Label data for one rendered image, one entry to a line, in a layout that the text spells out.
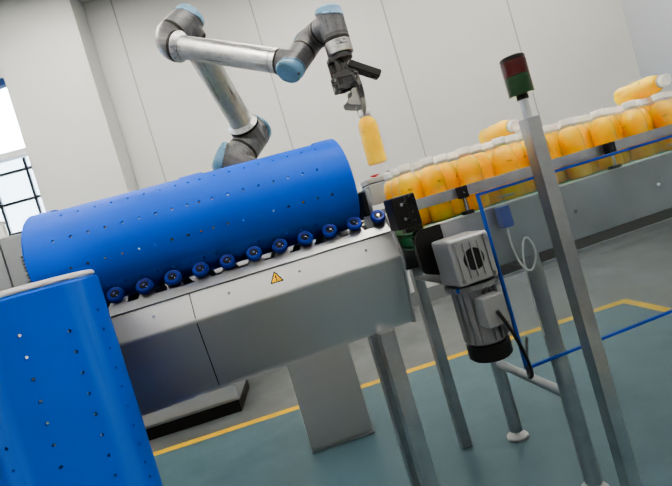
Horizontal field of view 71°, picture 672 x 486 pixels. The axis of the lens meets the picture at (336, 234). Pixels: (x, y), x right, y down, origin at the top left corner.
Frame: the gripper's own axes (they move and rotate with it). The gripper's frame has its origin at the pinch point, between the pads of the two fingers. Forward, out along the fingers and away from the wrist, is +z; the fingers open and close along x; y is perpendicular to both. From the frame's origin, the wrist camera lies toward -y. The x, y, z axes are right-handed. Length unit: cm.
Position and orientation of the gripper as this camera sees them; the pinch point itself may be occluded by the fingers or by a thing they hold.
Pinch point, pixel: (363, 112)
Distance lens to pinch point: 164.4
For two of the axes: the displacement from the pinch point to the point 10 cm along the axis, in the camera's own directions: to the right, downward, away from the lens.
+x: 2.0, -0.2, -9.8
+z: 2.8, 9.6, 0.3
